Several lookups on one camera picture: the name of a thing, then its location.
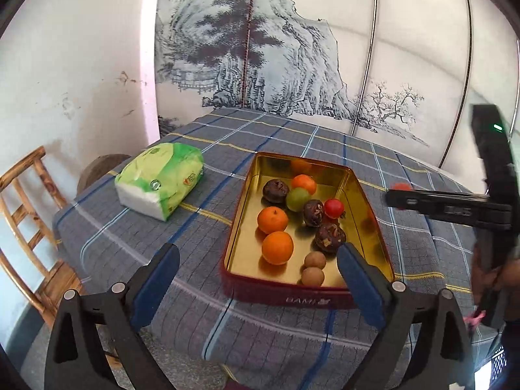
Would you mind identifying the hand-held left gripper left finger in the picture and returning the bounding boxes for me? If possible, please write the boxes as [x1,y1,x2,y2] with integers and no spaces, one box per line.
[44,242,181,390]

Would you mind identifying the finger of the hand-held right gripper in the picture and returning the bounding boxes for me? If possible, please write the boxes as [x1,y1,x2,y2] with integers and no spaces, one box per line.
[385,189,513,225]

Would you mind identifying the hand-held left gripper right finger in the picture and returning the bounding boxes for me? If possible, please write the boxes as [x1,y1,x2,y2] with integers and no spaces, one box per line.
[336,241,476,390]

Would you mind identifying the red tomato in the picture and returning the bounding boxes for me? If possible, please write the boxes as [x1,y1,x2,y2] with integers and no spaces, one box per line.
[324,198,345,220]
[391,182,413,211]

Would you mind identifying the brown longan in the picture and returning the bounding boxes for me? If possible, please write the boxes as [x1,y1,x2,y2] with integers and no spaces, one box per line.
[301,267,326,287]
[304,251,327,270]

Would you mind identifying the dark purple passion fruit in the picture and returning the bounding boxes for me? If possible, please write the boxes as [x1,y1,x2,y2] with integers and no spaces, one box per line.
[315,223,347,255]
[303,199,326,227]
[262,179,291,204]

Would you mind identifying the red and gold tin box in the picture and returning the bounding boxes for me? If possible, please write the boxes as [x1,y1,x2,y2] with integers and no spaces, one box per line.
[219,151,396,310]

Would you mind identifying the small orange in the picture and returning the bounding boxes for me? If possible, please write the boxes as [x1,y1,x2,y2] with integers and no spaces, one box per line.
[290,174,318,196]

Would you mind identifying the person's right hand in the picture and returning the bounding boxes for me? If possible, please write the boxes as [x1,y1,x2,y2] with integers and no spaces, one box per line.
[471,248,520,313]

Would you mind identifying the green and white tissue pack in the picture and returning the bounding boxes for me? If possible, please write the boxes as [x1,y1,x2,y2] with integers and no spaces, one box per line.
[114,143,204,222]

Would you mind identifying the wooden chair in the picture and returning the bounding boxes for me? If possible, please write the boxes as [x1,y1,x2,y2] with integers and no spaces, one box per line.
[0,146,123,370]

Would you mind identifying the green round fruit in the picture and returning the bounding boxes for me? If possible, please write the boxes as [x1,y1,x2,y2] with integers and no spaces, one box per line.
[286,188,311,213]

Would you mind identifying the round brown wooden stool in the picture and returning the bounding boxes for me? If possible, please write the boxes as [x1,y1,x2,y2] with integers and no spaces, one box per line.
[77,153,133,194]

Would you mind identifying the dark plastic crate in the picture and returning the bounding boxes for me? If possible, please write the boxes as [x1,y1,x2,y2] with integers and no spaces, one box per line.
[487,346,508,389]

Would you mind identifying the landscape ink wall painting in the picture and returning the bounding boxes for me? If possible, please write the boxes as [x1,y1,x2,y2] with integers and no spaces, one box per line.
[154,0,431,148]

